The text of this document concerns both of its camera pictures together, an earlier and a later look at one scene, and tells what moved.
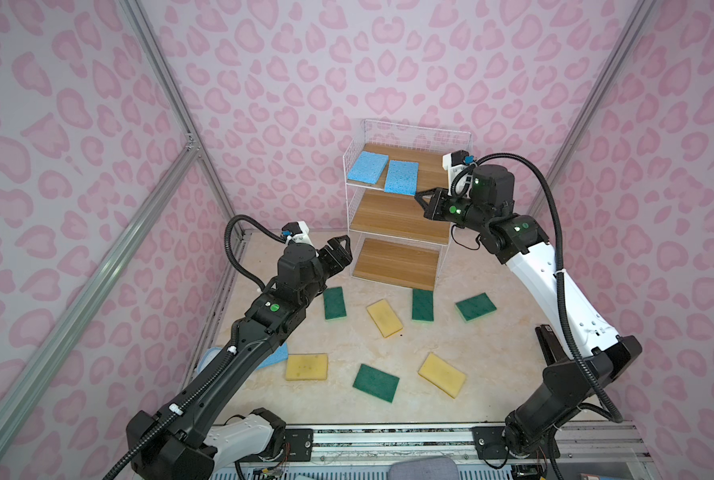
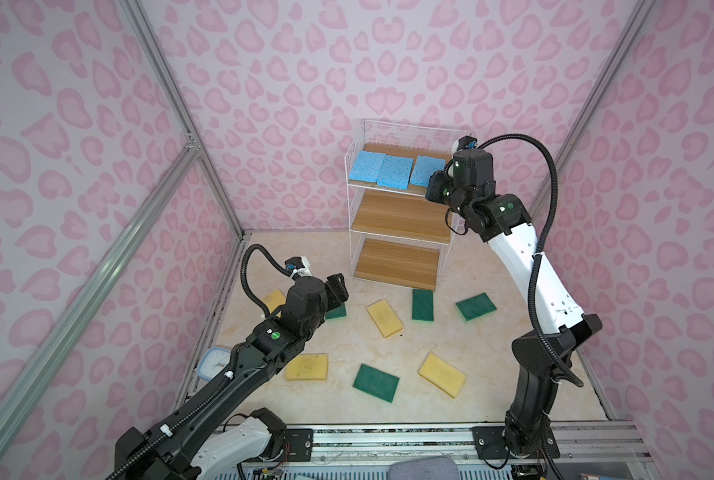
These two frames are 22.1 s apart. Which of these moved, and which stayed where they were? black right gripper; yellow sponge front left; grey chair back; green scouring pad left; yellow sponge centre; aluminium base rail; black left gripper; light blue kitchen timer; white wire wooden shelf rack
Moved: black right gripper; black left gripper
Stayed: light blue kitchen timer; yellow sponge centre; green scouring pad left; yellow sponge front left; white wire wooden shelf rack; grey chair back; aluminium base rail
